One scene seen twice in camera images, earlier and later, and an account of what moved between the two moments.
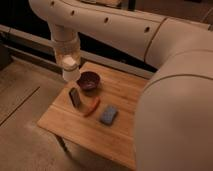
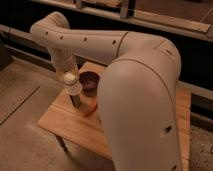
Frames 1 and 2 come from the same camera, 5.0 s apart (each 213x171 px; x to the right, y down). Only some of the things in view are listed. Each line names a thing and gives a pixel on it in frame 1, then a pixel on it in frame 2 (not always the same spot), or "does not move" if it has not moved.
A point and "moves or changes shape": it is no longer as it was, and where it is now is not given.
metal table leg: x=63 y=145 does not move
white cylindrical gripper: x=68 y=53 to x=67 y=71
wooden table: x=101 y=113 does not move
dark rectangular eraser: x=76 y=99 does not move
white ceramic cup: x=70 y=65 moves or changes shape
